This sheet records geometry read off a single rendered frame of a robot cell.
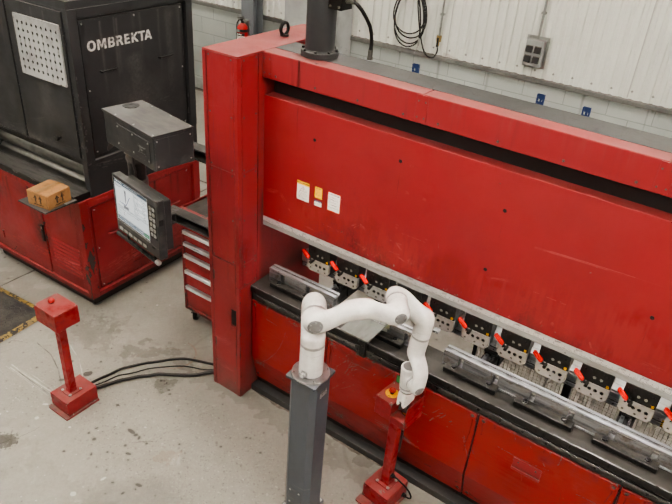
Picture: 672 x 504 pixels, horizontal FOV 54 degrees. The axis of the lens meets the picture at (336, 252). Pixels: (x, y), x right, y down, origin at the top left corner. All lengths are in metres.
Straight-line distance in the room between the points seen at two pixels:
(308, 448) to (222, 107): 1.84
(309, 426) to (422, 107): 1.66
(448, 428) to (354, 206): 1.31
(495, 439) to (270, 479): 1.37
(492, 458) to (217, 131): 2.28
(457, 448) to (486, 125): 1.79
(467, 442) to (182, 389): 2.00
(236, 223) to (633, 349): 2.16
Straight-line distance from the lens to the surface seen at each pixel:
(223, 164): 3.73
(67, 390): 4.66
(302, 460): 3.63
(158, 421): 4.52
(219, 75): 3.56
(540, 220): 3.04
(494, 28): 7.60
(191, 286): 5.06
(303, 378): 3.26
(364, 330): 3.60
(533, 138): 2.91
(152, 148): 3.45
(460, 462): 3.87
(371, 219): 3.46
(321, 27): 3.44
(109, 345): 5.15
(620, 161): 2.83
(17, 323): 5.52
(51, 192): 4.88
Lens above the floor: 3.21
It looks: 31 degrees down
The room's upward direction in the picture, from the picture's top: 5 degrees clockwise
